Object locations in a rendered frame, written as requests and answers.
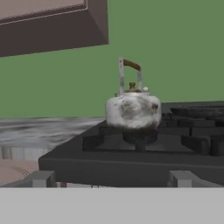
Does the black stove hob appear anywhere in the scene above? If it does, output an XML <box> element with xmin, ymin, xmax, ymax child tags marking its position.
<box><xmin>38</xmin><ymin>101</ymin><xmax>224</xmax><ymax>188</ymax></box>

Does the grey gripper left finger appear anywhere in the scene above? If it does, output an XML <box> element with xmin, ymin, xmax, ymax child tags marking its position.
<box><xmin>3</xmin><ymin>170</ymin><xmax>56</xmax><ymax>188</ymax></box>

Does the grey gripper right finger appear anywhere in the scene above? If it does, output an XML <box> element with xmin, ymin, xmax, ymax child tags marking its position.
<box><xmin>168</xmin><ymin>170</ymin><xmax>223</xmax><ymax>188</ymax></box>

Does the brown wall cupboard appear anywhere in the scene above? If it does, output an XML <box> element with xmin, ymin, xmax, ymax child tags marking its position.
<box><xmin>0</xmin><ymin>0</ymin><xmax>109</xmax><ymax>58</ymax></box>

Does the white metal kettle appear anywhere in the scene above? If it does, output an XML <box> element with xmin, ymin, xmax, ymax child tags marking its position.
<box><xmin>105</xmin><ymin>56</ymin><xmax>162</xmax><ymax>130</ymax></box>

